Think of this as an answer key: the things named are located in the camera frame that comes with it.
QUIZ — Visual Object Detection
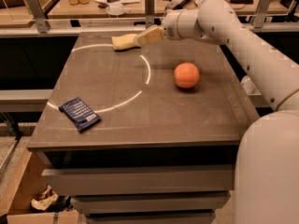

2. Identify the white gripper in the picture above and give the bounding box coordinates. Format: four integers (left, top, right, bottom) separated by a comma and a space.
134, 10, 179, 47

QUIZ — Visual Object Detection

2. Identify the yellow sponge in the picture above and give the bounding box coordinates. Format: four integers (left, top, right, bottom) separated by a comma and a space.
111, 34, 140, 51

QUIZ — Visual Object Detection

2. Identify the grey drawer cabinet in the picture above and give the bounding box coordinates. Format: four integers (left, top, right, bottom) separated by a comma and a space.
28, 32, 258, 224

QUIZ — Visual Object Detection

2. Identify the blue rxbar blueberry wrapper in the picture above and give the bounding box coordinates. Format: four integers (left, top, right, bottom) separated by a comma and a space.
59, 97, 101, 133

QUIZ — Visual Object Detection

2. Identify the metal bracket middle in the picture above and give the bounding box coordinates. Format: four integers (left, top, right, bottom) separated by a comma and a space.
145, 0, 154, 28

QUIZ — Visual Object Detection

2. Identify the clear plastic bottle left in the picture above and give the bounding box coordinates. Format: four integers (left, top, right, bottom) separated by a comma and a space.
241, 76, 256, 94

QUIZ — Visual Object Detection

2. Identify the crumpled paper trash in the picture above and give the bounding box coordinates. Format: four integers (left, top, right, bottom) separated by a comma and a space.
30, 186, 59, 211

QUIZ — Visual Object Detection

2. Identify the orange ball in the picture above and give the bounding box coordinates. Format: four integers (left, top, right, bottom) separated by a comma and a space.
174, 63, 200, 89

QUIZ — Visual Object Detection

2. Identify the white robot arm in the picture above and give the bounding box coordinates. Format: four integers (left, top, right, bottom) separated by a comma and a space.
134, 0, 299, 224

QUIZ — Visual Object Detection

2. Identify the grey power strip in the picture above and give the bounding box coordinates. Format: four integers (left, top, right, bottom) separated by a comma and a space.
164, 0, 190, 10

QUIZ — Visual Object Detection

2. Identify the metal bracket right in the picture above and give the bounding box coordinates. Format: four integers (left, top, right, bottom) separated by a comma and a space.
250, 0, 271, 29

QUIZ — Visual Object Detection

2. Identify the metal bracket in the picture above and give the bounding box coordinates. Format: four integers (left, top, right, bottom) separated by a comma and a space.
145, 0, 154, 28
250, 0, 271, 29
26, 0, 50, 34

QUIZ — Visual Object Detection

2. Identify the cardboard box with trash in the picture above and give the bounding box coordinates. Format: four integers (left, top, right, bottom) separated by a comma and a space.
0, 149, 79, 224

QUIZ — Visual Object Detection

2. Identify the metal bracket left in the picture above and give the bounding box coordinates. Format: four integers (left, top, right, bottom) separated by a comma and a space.
26, 0, 50, 34

